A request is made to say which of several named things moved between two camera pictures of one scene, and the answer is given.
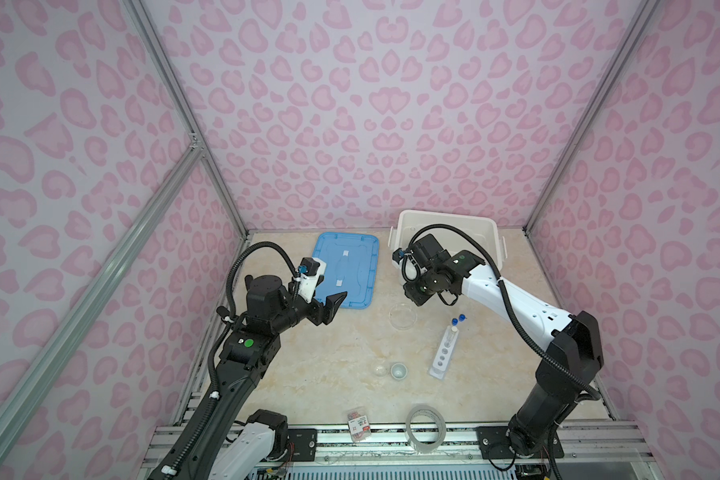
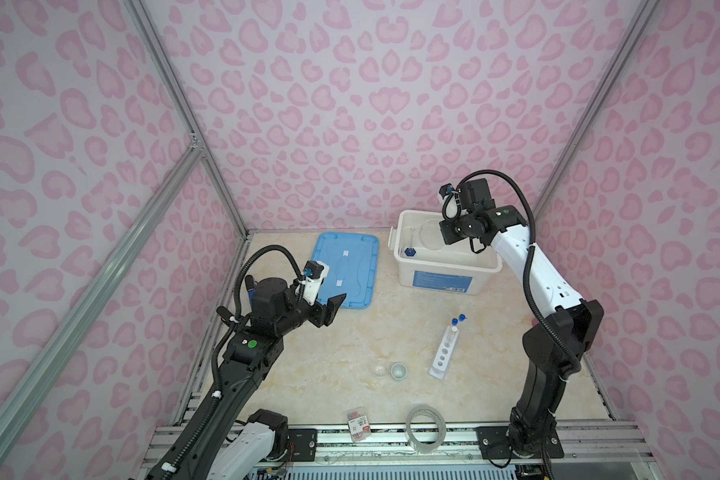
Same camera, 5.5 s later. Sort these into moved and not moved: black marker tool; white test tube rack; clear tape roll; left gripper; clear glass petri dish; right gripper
Moved: right gripper; clear glass petri dish
Not moved: clear tape roll; white test tube rack; black marker tool; left gripper
